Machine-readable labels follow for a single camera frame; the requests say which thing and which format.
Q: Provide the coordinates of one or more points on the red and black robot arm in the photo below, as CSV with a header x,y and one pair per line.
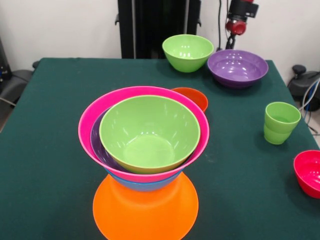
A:
x,y
243,10

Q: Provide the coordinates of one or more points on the green plastic cup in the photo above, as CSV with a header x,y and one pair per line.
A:
x,y
281,127

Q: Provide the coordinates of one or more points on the small red-pink plastic bowl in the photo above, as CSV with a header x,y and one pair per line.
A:
x,y
310,175

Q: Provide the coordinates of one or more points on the large pink plastic bowl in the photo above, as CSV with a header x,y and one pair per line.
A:
x,y
140,90

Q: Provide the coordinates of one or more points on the blue plastic bowl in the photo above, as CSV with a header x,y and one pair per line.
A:
x,y
147,187

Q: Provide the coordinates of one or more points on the dark green tablecloth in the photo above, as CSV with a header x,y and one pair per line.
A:
x,y
37,150

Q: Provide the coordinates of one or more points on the purple plastic bowl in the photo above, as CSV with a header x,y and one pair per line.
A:
x,y
237,70
96,142

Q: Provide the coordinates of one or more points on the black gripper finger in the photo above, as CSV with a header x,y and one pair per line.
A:
x,y
233,41
228,44

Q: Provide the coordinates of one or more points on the green plastic bowl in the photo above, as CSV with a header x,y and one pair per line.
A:
x,y
150,135
187,57

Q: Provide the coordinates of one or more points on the black pedestal column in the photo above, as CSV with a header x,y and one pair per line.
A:
x,y
160,25

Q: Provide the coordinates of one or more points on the small orange-red plastic bowl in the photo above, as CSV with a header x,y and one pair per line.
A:
x,y
197,97

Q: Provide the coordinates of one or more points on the large orange plastic bowl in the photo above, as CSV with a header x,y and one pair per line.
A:
x,y
145,217

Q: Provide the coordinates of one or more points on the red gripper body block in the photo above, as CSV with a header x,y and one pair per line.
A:
x,y
236,27

